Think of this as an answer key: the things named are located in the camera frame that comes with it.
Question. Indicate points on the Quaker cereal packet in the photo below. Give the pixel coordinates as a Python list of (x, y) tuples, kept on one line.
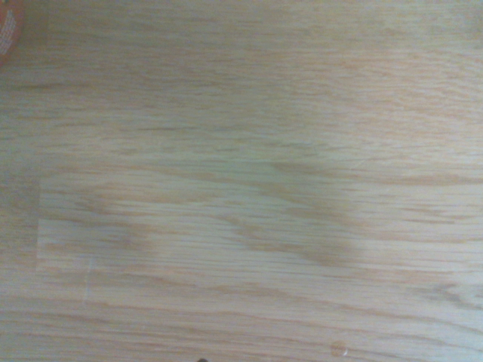
[(7, 26)]

